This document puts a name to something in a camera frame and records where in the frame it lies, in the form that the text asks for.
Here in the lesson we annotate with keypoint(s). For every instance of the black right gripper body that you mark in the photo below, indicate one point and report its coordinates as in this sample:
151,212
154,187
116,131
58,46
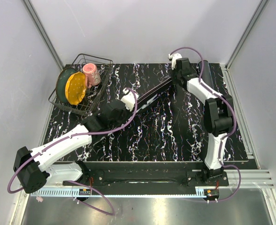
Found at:
175,75

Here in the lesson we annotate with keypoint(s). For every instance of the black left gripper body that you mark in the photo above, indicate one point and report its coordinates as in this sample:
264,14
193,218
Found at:
124,117

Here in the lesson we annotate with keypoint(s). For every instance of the black sport racket bag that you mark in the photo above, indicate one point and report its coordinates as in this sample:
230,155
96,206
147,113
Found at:
147,100

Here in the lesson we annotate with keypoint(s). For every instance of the black shuttlecock tube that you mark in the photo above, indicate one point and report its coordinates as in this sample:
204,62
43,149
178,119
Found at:
206,77

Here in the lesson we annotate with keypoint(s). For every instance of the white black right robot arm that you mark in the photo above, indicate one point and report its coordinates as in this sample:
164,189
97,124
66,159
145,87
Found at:
219,119

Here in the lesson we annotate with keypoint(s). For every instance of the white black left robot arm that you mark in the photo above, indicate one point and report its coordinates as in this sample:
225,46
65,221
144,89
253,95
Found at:
36,167

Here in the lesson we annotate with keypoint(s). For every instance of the pink patterned mug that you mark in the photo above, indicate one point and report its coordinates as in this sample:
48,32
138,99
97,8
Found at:
92,76

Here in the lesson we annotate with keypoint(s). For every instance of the yellow dotted plate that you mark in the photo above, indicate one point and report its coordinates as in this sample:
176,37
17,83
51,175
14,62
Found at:
75,88

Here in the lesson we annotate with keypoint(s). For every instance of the dark green plate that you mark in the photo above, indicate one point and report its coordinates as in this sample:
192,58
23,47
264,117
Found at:
61,83

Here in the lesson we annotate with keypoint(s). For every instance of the small pink object on floor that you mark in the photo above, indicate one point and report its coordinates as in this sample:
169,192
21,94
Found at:
39,199

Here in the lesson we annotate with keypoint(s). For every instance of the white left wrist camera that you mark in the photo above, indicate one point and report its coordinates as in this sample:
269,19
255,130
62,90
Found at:
128,99

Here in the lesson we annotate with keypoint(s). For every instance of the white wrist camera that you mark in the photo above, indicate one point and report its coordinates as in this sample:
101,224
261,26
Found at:
128,99
173,58

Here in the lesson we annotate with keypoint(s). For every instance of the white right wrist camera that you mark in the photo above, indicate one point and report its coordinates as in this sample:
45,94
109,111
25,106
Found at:
173,58

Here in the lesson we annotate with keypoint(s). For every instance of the black wire dish rack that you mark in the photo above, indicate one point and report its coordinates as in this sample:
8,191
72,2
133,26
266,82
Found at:
94,94

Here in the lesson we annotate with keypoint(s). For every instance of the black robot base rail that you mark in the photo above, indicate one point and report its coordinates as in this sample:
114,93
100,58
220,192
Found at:
146,178

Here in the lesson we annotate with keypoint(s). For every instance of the right aluminium frame post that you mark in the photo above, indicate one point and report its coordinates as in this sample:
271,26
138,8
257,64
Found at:
251,24

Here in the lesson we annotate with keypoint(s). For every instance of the aluminium frame post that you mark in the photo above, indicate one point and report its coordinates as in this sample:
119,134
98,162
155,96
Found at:
251,24
42,31

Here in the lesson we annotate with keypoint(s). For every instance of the aluminium front frame rail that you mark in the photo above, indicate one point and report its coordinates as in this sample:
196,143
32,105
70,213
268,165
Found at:
130,196

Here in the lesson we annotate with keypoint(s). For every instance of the left aluminium frame post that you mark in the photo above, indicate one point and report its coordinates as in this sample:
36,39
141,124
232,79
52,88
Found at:
42,31

